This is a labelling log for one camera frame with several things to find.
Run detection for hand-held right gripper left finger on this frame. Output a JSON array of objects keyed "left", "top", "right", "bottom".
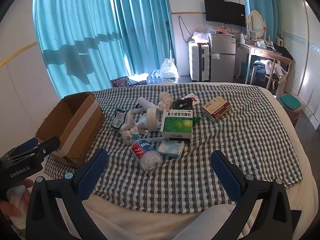
[{"left": 26, "top": 148, "right": 109, "bottom": 240}]

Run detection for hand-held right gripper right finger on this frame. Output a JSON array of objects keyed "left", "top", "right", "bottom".
[{"left": 211, "top": 150, "right": 293, "bottom": 240}]

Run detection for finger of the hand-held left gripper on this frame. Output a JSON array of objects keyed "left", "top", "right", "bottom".
[
  {"left": 6, "top": 138, "right": 39, "bottom": 157},
  {"left": 5, "top": 136, "right": 61, "bottom": 162}
]

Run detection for brown cardboard box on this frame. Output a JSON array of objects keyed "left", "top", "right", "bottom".
[{"left": 35, "top": 92, "right": 105, "bottom": 168}]

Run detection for white toy figure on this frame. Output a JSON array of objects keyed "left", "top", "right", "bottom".
[{"left": 119, "top": 125, "right": 140, "bottom": 144}]

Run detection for crushed plastic bottle red label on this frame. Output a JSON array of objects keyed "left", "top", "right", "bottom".
[{"left": 131, "top": 139, "right": 163, "bottom": 172}]

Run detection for grey white sachet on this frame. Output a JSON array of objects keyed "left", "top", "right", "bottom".
[{"left": 112, "top": 108, "right": 128, "bottom": 131}]

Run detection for light blue tissue pack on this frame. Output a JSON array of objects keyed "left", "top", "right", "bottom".
[{"left": 157, "top": 140, "right": 185, "bottom": 158}]

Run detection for small white bottle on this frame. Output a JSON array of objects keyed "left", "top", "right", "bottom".
[{"left": 136, "top": 115, "right": 160, "bottom": 132}]

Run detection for red yellow medicine box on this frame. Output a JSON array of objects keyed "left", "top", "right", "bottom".
[{"left": 201, "top": 95, "right": 231, "bottom": 123}]

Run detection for green white medicine box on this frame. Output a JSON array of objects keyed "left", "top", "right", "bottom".
[{"left": 160, "top": 109, "right": 194, "bottom": 143}]

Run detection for grey plastic handle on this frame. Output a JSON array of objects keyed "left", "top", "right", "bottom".
[{"left": 130, "top": 107, "right": 148, "bottom": 117}]

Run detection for white tape roll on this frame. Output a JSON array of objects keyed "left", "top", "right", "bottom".
[{"left": 146, "top": 108, "right": 162, "bottom": 132}]

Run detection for black round object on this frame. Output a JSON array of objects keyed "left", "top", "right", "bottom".
[{"left": 173, "top": 99, "right": 193, "bottom": 110}]

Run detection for red white sachet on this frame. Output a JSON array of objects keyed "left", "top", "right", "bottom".
[{"left": 180, "top": 93, "right": 201, "bottom": 105}]

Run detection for person's left hand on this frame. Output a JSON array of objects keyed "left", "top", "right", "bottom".
[{"left": 0, "top": 178, "right": 34, "bottom": 222}]

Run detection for grey white checked blanket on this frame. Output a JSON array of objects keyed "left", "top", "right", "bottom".
[{"left": 44, "top": 82, "right": 303, "bottom": 214}]

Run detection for white cloth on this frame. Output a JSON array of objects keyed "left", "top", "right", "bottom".
[{"left": 6, "top": 187, "right": 29, "bottom": 228}]

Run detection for dark red patterned bag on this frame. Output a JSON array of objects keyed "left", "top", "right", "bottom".
[{"left": 110, "top": 77, "right": 130, "bottom": 88}]

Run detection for teal lidded bin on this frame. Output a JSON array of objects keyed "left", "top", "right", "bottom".
[{"left": 277, "top": 94, "right": 302, "bottom": 128}]

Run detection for pack of water bottles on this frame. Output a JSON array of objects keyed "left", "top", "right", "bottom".
[{"left": 146, "top": 69, "right": 163, "bottom": 84}]

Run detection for clothes on chair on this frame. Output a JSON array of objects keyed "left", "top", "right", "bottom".
[{"left": 252, "top": 59, "right": 288, "bottom": 80}]

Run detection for teal curtain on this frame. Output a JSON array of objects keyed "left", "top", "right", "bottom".
[
  {"left": 110, "top": 0, "right": 175, "bottom": 80},
  {"left": 246, "top": 0, "right": 279, "bottom": 48},
  {"left": 32, "top": 0, "right": 125, "bottom": 99}
]

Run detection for silver fridge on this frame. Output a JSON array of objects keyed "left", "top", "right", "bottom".
[{"left": 208, "top": 32, "right": 237, "bottom": 82}]

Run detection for white suitcase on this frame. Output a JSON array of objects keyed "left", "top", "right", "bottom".
[{"left": 188, "top": 41, "right": 210, "bottom": 82}]

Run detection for large clear water jug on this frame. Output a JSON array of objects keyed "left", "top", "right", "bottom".
[{"left": 160, "top": 58, "right": 179, "bottom": 83}]

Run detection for wooden chair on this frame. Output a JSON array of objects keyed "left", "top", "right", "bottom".
[{"left": 250, "top": 56, "right": 292, "bottom": 94}]

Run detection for wooden desk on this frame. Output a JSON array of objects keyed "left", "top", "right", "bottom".
[{"left": 236, "top": 42, "right": 277, "bottom": 79}]

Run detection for black cloth on table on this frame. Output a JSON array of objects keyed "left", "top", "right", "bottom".
[{"left": 272, "top": 43, "right": 293, "bottom": 60}]

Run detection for clear plastic bag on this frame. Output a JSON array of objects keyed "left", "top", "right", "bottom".
[{"left": 192, "top": 31, "right": 210, "bottom": 43}]

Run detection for white oval mirror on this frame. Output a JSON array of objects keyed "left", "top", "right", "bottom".
[{"left": 247, "top": 9, "right": 267, "bottom": 40}]

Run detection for black wall cable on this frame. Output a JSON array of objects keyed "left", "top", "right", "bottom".
[{"left": 178, "top": 16, "right": 192, "bottom": 44}]

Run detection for black wall television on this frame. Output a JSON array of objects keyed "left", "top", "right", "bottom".
[{"left": 204, "top": 0, "right": 246, "bottom": 27}]

